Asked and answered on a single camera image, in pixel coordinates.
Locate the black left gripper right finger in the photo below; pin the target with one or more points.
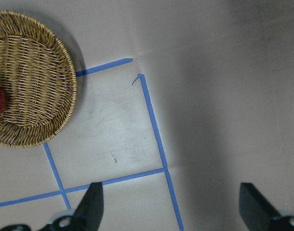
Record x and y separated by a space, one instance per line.
258 213

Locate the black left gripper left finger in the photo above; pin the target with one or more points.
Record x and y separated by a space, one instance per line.
87 216

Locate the woven wicker basket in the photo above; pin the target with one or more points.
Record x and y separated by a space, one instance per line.
38 76

